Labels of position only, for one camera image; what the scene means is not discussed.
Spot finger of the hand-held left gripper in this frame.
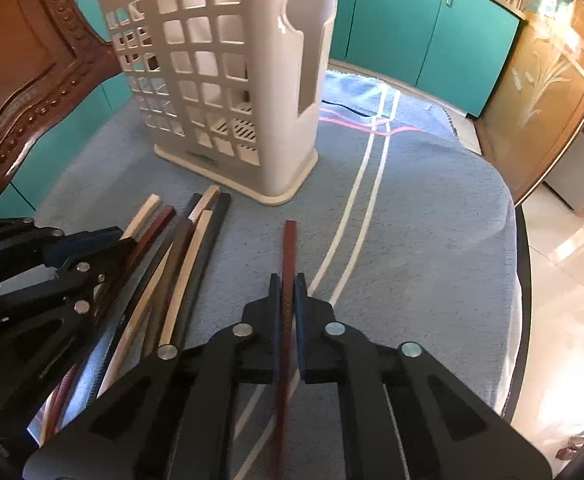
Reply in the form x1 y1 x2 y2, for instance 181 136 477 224
0 239 139 418
0 217 124 283

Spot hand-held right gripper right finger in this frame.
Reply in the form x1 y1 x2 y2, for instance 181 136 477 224
293 273 554 480

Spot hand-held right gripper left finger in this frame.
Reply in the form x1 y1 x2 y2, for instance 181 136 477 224
22 274 283 480

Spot reddish brown chopstick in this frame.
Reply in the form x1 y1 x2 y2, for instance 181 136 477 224
267 220 299 480

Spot bunch of mixed chopsticks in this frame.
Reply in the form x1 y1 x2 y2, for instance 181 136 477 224
39 185 233 446

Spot beige plastic utensil holder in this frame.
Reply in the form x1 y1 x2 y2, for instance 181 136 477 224
93 0 344 207

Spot carved wooden chair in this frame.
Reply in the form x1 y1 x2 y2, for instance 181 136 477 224
0 0 123 221

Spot blue striped towel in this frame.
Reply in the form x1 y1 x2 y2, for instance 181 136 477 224
37 70 523 480

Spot teal base cabinets under stove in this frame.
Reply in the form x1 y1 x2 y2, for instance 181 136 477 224
328 0 525 120

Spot grey refrigerator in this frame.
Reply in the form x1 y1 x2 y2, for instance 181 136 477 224
542 95 584 213

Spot wood framed etched glass door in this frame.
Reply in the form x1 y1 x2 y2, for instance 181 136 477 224
474 0 584 206

